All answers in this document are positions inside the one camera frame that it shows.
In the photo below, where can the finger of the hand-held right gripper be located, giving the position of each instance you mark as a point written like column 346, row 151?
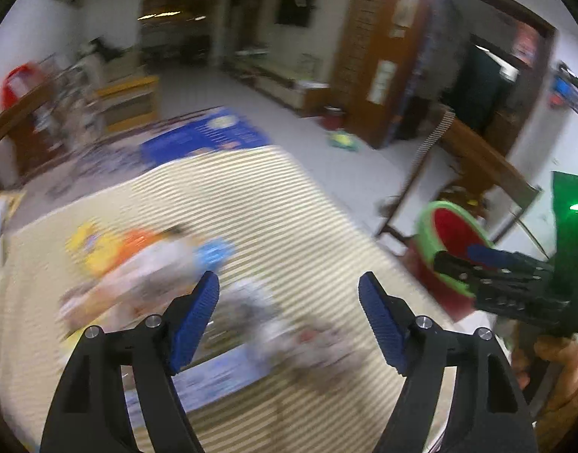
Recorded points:
column 494, row 255
column 459, row 276

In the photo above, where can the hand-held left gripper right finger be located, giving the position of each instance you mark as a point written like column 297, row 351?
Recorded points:
column 383, row 325

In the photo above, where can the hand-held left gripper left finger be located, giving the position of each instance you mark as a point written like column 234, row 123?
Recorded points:
column 197, row 321

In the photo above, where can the red bin with green rim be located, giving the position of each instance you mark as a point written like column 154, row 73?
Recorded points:
column 454, row 231

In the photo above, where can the white printed plastic bag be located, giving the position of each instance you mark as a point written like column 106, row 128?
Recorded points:
column 142, row 273

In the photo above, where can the small blue white packet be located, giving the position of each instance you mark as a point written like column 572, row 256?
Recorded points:
column 216, row 251

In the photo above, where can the white wrapper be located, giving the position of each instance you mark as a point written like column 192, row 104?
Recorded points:
column 270, row 321

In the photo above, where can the person's right hand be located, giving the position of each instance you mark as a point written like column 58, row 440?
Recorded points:
column 567, row 373

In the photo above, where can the blue white flat box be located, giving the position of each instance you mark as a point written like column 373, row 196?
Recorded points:
column 223, row 377

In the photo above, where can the orange snack packet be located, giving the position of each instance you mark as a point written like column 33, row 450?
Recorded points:
column 138, row 240

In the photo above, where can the brown wooden chair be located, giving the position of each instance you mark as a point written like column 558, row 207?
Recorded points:
column 482, row 155

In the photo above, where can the yellow snack packet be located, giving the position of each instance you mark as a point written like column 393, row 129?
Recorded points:
column 93, row 250

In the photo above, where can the green yellow floor toy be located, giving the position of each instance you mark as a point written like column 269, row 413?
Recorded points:
column 343, row 140

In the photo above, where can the blue printed box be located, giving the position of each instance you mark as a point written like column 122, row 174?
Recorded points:
column 199, row 139

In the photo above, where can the grey patterned tablecloth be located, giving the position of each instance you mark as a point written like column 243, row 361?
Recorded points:
column 105, row 160

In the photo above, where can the small red bucket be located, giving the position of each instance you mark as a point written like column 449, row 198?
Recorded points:
column 334, row 117

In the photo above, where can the brown wooden cabinet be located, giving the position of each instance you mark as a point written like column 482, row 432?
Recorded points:
column 360, row 56

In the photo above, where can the yellow wooden shelf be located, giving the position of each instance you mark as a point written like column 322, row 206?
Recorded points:
column 128, row 86

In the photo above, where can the low television bench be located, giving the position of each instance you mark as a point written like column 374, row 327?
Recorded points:
column 279, row 87

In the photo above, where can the pile of books and boxes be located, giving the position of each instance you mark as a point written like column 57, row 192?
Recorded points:
column 67, row 104

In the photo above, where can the brown wooden rack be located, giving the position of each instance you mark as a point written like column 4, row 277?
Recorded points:
column 20, row 118

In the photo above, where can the long white paper sheet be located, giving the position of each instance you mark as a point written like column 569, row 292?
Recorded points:
column 407, row 0

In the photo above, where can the black bag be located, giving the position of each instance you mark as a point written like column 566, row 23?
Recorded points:
column 102, row 49

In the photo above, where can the red plastic basket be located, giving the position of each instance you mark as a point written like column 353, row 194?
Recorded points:
column 10, row 89

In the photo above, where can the blue red wall organiser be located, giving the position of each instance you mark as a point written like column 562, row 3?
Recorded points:
column 567, row 89

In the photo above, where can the red wall poster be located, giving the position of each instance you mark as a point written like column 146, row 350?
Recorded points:
column 525, row 40

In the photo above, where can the dark wooden door frame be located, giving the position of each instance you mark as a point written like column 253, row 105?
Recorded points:
column 506, row 4

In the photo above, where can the black wall television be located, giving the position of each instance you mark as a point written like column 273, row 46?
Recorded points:
column 291, row 9

